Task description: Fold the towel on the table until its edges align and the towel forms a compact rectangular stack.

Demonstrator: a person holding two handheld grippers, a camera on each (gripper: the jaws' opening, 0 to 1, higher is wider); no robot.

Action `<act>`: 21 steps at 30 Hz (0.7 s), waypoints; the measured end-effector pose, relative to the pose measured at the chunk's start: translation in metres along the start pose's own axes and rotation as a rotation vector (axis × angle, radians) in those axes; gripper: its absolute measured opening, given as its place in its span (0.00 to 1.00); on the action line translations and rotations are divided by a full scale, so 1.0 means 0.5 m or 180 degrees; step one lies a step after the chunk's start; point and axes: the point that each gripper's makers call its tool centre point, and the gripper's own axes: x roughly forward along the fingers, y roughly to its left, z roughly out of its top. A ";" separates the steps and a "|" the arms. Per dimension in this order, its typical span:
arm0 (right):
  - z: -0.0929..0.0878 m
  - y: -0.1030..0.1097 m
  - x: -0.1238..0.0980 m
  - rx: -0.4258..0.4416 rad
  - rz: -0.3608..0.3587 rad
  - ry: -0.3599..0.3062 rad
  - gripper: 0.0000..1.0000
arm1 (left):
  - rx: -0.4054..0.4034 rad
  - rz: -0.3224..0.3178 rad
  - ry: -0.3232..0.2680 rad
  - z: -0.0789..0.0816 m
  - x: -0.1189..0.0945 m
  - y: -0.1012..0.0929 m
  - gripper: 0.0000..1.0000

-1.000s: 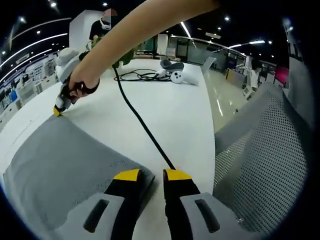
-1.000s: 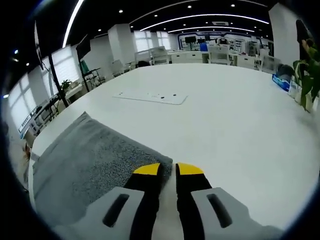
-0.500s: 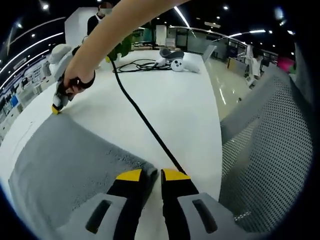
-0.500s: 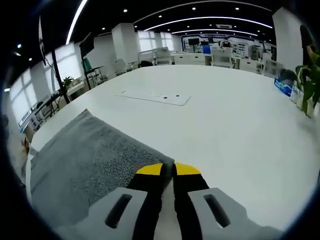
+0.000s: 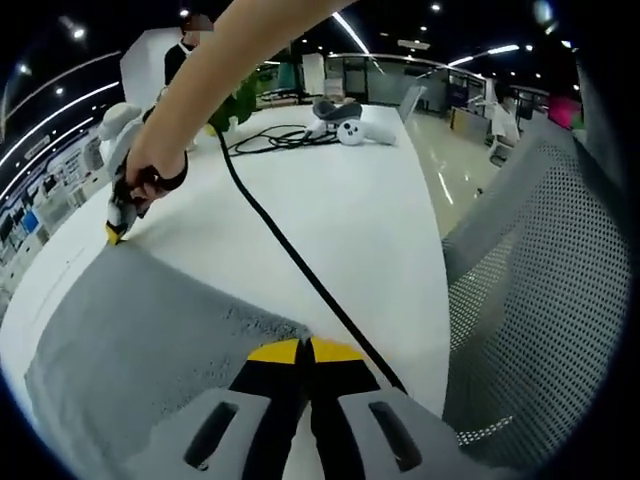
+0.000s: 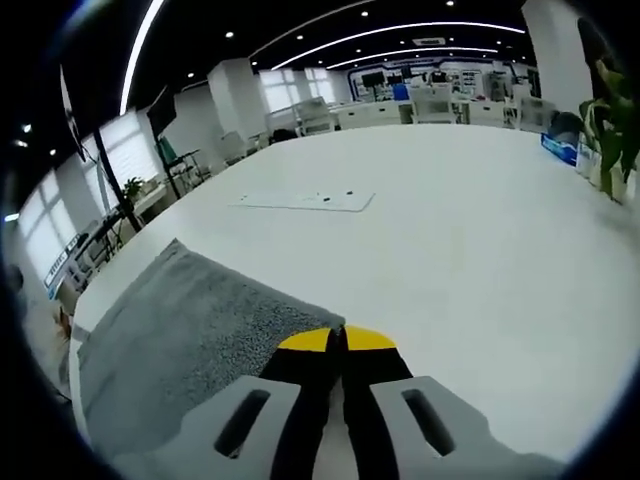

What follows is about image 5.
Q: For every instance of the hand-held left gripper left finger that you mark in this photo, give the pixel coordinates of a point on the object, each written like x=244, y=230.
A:
x=260, y=400

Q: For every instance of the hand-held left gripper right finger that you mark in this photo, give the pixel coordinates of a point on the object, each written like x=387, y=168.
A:
x=345, y=400

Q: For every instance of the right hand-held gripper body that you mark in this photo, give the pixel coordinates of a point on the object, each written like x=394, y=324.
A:
x=117, y=135

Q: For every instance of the grey towel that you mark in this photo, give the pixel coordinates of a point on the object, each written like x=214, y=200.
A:
x=135, y=325

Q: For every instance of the person's right hand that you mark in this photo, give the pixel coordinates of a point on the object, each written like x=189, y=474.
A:
x=150, y=170

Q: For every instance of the potted green plant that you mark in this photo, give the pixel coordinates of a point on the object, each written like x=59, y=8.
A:
x=240, y=102

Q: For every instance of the white table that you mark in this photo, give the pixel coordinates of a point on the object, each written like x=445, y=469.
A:
x=340, y=210

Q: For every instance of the grey mesh chair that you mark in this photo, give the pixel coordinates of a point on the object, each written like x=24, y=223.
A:
x=540, y=300

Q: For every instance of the white round controller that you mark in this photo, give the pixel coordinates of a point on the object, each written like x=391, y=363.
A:
x=360, y=132

